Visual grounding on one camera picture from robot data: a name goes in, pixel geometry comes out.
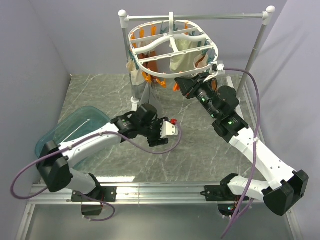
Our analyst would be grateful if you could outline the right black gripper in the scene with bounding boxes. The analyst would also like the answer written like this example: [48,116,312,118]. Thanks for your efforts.
[175,72,220,120]

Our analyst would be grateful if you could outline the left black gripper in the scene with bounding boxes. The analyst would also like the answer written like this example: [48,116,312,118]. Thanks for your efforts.
[140,117,170,147]

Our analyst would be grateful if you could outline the orange front clip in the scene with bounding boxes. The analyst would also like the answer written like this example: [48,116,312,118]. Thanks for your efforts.
[173,83,180,92]

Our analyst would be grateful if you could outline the white oval clip hanger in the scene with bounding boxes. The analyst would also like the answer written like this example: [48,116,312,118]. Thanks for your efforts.
[124,12,220,81]

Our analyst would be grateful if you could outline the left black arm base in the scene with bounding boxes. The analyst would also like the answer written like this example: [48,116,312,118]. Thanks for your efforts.
[71,186,117,217]

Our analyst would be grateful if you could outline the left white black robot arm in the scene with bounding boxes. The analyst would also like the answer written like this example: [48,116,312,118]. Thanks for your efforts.
[36,103,178,201]

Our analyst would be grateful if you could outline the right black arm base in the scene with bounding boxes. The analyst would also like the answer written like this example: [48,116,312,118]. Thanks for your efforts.
[200,185,241,218]

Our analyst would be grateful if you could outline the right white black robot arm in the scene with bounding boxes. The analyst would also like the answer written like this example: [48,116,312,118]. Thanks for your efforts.
[175,74,309,216]

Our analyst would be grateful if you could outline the cream hanging underwear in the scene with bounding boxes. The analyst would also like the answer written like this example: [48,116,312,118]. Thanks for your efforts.
[169,39,200,73]

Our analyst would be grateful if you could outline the orange hanging underwear right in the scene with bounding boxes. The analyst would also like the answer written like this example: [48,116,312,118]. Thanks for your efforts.
[193,53,209,74]

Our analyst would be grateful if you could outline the rust hanging underwear back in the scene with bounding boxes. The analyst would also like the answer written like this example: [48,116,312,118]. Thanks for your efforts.
[138,50,158,72]

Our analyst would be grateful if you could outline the teal plastic basin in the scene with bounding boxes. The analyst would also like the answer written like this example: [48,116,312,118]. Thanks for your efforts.
[35,106,111,158]

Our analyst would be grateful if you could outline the silver white drying rack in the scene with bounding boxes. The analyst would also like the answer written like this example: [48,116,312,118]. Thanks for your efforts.
[117,5,277,111]

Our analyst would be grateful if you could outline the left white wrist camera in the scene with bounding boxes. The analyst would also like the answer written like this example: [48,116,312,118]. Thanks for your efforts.
[160,120,179,139]

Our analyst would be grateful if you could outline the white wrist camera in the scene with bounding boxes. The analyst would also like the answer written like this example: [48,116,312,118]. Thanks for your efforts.
[160,120,179,139]
[203,61,225,83]

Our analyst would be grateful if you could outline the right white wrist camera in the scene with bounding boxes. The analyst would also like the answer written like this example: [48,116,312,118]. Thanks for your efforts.
[203,61,225,83]

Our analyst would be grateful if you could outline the aluminium mounting rail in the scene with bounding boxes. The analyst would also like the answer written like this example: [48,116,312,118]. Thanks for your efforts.
[28,182,219,205]

